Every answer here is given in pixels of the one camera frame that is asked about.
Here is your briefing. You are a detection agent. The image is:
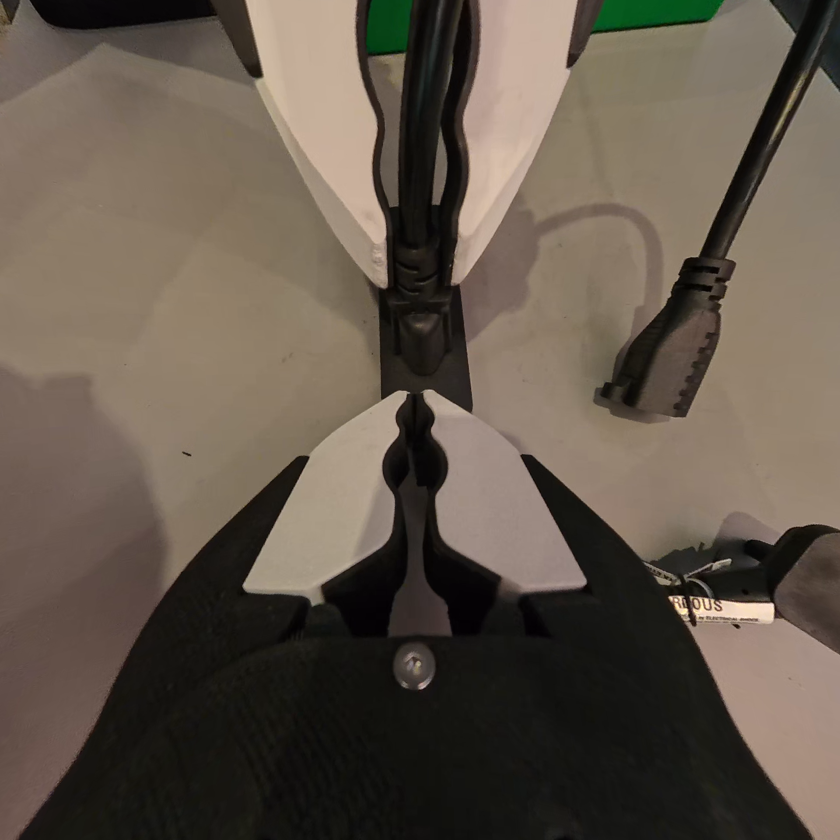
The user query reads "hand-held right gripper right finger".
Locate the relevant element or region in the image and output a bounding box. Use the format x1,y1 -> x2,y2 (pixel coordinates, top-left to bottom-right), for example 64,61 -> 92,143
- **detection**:
419,388 -> 589,613

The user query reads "braided cord with plug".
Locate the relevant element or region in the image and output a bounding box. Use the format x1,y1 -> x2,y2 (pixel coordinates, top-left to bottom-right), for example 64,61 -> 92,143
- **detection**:
646,524 -> 840,648

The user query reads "black power cord with plug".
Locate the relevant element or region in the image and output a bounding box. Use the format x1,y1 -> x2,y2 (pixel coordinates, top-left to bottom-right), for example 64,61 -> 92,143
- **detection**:
387,0 -> 837,421

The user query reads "black power strip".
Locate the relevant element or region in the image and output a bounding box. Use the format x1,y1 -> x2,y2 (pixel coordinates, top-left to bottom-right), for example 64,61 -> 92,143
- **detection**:
379,203 -> 475,413

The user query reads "green plastic bin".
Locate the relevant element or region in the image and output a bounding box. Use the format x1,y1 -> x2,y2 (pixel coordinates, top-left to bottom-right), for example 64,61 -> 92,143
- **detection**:
367,0 -> 723,58

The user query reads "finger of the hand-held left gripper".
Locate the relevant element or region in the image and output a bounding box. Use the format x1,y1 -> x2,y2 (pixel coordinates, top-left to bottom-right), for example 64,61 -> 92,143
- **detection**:
436,0 -> 585,287
245,0 -> 404,291

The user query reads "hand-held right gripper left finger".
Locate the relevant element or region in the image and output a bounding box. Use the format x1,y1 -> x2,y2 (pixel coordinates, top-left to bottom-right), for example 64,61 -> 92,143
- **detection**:
243,390 -> 413,613

